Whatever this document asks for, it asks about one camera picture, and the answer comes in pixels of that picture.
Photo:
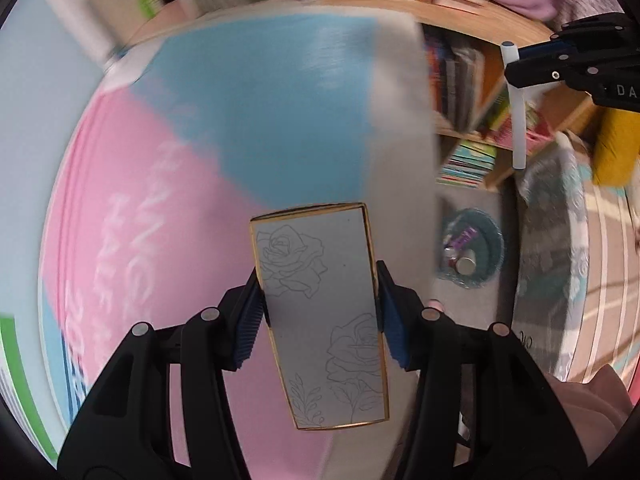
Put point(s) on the white roll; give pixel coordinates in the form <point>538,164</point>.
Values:
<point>75,15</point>

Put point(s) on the pink and blue printed tablecloth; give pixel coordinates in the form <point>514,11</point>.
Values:
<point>175,210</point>

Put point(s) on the red drink can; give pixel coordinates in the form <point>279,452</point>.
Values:
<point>465,265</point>

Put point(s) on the purple packet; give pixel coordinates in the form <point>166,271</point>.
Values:
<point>467,237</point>

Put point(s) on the white tube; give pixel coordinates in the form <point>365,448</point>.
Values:
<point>519,125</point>

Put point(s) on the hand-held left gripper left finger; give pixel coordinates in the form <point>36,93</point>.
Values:
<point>247,330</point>

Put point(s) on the white box with gold edges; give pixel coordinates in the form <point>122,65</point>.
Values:
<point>320,320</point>

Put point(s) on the striped rug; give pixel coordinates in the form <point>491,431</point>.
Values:
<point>610,285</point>

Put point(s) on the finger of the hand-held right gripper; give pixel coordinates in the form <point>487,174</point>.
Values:
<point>540,72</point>
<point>590,30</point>

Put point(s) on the pink clothing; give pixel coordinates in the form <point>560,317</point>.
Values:
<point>585,425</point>

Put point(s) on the wooden bookshelf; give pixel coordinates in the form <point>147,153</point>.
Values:
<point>475,20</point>

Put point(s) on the stack of flat books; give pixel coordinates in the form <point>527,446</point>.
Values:
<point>467,165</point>

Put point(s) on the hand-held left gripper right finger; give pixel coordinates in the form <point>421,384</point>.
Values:
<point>395,320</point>

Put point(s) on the row of upright books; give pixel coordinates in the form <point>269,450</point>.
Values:
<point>452,85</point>

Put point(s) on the grey floral mat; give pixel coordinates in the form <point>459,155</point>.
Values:
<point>550,260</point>

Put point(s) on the yellow cushion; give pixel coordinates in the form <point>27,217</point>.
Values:
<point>617,150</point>

